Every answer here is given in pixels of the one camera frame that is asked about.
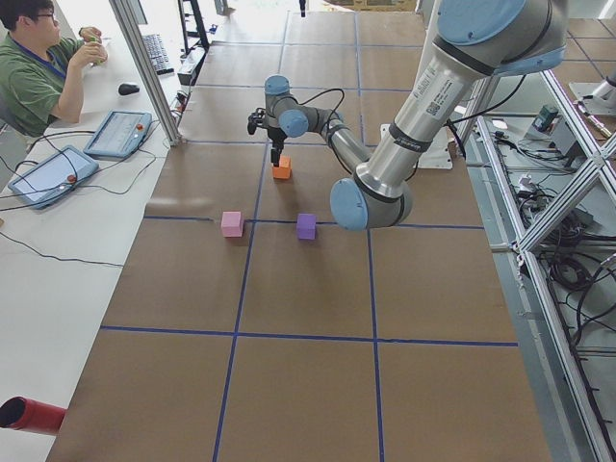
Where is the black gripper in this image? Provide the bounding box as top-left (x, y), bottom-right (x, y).
top-left (267, 127), bottom-right (287, 167)

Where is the orange foam cube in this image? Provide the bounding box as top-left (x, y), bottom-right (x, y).
top-left (271, 155), bottom-right (292, 180)

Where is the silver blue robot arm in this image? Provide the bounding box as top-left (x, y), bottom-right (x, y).
top-left (247, 1), bottom-right (569, 231)

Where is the purple foam cube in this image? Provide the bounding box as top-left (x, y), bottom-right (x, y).
top-left (296, 213), bottom-right (317, 241)

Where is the pink foam cube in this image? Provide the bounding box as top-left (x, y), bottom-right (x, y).
top-left (220, 211), bottom-right (244, 238)

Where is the black keyboard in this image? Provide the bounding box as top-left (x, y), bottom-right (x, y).
top-left (141, 34), bottom-right (174, 75)

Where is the far blue teach pendant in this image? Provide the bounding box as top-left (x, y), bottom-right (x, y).
top-left (83, 111), bottom-right (152, 159)

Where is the blue teach pendant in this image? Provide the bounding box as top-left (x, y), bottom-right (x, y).
top-left (83, 111), bottom-right (152, 159)
top-left (8, 145), bottom-right (99, 209)

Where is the black computer mouse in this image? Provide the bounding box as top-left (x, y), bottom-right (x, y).
top-left (117, 83), bottom-right (140, 96)

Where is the green object in hand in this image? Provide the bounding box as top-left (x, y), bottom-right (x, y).
top-left (88, 37), bottom-right (108, 65)

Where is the near blue teach pendant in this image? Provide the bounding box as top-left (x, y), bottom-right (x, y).
top-left (8, 145), bottom-right (99, 209)

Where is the person in green shirt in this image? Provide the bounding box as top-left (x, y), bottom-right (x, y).
top-left (1, 1), bottom-right (102, 138)

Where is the red cylinder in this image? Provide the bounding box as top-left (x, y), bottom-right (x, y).
top-left (1, 397), bottom-right (66, 436)

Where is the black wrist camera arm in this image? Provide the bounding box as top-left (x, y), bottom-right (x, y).
top-left (246, 108), bottom-right (268, 136)

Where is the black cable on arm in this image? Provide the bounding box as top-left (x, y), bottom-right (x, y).
top-left (294, 88), bottom-right (346, 126)

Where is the aluminium frame post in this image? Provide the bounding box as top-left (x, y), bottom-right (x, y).
top-left (109, 0), bottom-right (182, 146)

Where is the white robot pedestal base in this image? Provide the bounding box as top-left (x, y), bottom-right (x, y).
top-left (379, 0), bottom-right (487, 170)

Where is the aluminium side frame rail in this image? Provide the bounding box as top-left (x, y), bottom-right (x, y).
top-left (461, 62), bottom-right (616, 462)

